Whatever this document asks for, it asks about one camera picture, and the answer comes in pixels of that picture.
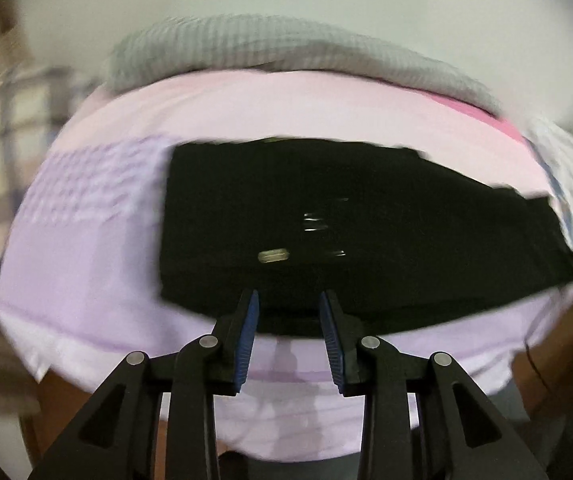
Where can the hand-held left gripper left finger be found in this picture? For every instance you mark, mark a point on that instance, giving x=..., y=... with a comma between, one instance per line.
x=247, y=340

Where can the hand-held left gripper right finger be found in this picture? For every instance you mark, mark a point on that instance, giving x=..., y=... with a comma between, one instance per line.
x=331, y=345

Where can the black pants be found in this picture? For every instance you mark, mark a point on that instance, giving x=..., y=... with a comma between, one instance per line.
x=366, y=210

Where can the person's right forearm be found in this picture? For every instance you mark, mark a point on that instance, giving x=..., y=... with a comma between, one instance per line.
x=551, y=355

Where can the pink purple checked bed sheet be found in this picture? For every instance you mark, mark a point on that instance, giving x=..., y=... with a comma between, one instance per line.
x=91, y=270

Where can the white patterned cloth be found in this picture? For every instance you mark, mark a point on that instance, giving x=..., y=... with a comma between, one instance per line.
x=571, y=170

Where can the plaid pillow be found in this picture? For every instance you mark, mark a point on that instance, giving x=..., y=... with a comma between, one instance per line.
x=6, y=125

